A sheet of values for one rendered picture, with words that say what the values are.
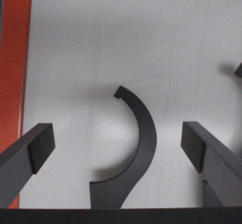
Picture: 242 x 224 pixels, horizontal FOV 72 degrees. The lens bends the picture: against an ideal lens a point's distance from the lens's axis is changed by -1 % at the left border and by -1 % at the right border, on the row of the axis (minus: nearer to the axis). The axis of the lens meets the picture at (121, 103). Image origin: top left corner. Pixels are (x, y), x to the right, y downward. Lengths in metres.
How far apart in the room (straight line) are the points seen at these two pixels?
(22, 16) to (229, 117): 0.46
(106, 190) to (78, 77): 0.22
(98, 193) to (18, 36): 0.34
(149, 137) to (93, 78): 0.16
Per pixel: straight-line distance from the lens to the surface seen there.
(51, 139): 0.17
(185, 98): 0.36
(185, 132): 0.16
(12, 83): 0.41
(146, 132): 0.31
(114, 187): 0.34
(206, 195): 0.38
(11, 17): 0.44
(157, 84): 0.35
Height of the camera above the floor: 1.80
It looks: 2 degrees up
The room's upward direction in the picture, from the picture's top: 175 degrees counter-clockwise
